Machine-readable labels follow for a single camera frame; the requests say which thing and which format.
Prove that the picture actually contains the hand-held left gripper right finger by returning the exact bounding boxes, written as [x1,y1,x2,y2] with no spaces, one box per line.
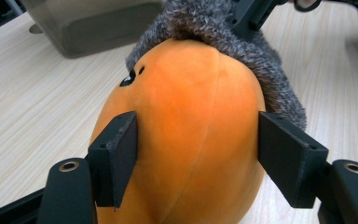
[257,111,330,209]

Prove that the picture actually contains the orange plush toy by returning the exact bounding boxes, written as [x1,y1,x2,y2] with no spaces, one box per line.
[90,37,267,224]

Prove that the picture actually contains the grey plastic storage box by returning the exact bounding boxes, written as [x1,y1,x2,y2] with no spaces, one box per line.
[20,0,164,59]

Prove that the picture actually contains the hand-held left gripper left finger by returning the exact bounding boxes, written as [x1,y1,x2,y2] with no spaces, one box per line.
[87,110,139,209]

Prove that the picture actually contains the grey fluffy cloth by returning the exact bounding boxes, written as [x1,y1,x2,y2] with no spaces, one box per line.
[125,0,308,132]

